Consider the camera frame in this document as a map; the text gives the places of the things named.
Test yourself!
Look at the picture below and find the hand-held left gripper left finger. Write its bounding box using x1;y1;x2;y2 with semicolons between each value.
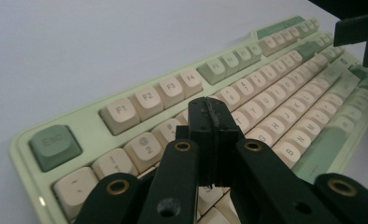
176;96;218;189

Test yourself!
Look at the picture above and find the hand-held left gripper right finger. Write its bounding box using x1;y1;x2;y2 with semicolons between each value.
207;96;246;189

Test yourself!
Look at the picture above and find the green and pink mechanical keyboard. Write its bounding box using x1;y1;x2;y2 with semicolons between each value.
8;15;368;224

